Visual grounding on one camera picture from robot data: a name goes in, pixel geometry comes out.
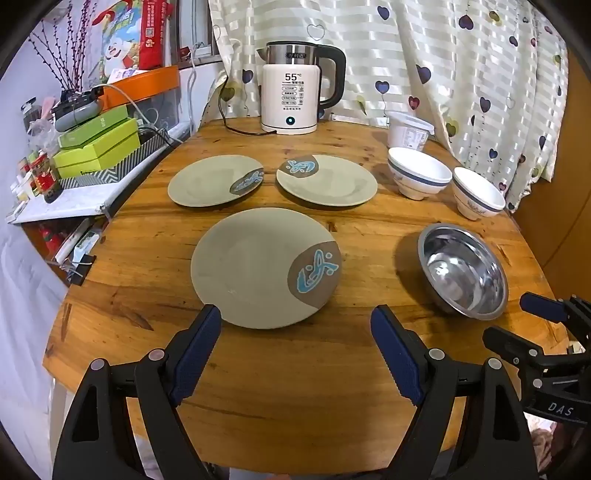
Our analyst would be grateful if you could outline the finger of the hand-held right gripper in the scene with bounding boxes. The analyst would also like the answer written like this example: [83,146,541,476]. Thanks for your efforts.
[482,325,573,393]
[519,292,591,333]

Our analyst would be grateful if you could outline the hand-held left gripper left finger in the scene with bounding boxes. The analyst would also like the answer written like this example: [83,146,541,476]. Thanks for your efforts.
[53,304,223,480]

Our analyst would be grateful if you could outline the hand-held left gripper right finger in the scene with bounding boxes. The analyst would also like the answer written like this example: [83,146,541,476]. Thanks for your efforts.
[370,304,541,480]

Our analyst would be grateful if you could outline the stainless steel bowl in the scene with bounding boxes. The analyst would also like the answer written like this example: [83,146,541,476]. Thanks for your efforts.
[417,223,509,320]

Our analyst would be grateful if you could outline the grey-green plate blue motif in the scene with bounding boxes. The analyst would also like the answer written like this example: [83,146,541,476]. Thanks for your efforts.
[276,154,378,207]
[167,155,265,208]
[191,208,343,329]

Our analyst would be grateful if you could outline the white bowl blue stripe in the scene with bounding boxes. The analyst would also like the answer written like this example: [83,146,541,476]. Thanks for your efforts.
[387,147,453,201]
[451,166,507,220]

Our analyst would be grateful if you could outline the pink patterned cloth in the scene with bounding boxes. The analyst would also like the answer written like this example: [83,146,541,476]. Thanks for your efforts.
[526,413,591,480]

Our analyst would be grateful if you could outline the brown wooden cabinet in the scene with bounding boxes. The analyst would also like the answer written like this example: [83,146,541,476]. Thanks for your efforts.
[522,46,591,298]

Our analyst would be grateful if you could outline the black binder clips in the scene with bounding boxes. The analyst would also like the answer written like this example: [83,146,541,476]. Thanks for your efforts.
[46,251,98,287]

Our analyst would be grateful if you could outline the white table leg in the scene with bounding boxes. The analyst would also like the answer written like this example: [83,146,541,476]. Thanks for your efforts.
[47,381,71,467]

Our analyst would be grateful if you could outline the white roll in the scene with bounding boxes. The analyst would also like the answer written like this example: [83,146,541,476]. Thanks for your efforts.
[55,219,92,265]

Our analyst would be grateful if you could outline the small red bottle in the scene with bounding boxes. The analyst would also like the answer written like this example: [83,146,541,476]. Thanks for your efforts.
[41,224,65,251]

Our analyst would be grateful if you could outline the white shelf board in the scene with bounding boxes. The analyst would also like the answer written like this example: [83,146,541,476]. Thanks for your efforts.
[6,178,122,225]

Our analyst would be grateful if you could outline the chevron pattern box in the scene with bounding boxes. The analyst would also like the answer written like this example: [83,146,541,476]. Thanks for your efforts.
[60,134,181,190]

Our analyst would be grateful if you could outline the white plastic tub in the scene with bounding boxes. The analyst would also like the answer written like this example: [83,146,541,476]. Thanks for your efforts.
[387,111,435,153]

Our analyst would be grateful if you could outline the lime green box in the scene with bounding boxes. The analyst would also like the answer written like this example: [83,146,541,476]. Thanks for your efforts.
[53,131,141,179]

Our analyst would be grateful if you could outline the small bottles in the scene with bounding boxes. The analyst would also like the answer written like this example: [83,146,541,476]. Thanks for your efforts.
[14,157,37,206]

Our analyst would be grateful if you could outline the dark green flat box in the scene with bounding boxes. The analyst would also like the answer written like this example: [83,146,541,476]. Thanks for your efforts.
[58,105,139,149]

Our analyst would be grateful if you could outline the grey handheld device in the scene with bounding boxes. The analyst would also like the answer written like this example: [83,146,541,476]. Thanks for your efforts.
[54,99,103,132]

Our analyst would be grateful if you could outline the clear box orange lid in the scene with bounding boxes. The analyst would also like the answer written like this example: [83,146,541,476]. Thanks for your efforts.
[99,65,183,139]

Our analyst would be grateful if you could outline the cream electric kettle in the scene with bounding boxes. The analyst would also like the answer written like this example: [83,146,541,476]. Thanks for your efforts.
[256,41,347,136]

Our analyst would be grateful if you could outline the black device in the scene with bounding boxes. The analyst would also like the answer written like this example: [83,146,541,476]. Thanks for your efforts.
[51,90,108,116]

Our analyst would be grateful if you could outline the heart print curtain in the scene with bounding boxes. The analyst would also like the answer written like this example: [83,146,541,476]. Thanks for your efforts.
[208,0,573,213]

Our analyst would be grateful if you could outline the dark glass jar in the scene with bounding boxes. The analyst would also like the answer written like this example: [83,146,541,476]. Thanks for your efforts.
[21,97,47,139]

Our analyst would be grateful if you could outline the cartoon print snack bag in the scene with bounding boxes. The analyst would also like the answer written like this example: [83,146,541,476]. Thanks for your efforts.
[90,0,153,80]

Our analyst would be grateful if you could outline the red snack bag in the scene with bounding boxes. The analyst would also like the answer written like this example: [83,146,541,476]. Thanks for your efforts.
[139,0,169,70]

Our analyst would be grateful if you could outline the purple bud branches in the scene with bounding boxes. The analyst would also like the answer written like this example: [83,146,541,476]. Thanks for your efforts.
[30,0,100,90]

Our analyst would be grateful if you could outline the black kettle power cable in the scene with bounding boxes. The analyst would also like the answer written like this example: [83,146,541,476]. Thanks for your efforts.
[217,90,278,137]

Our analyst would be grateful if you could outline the white charging cable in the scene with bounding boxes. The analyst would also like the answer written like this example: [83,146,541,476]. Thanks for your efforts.
[104,83,160,134]

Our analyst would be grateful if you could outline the white wall power cable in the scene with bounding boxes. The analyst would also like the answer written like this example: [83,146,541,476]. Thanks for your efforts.
[186,44,205,139]

